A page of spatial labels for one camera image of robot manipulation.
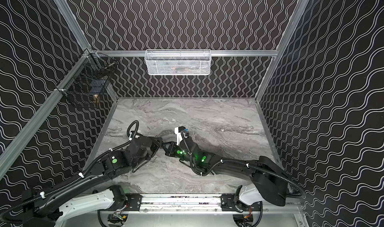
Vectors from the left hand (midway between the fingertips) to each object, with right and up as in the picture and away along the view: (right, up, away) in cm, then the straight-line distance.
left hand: (167, 140), depth 70 cm
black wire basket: (-55, +37, +27) cm, 71 cm away
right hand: (-4, -3, +2) cm, 5 cm away
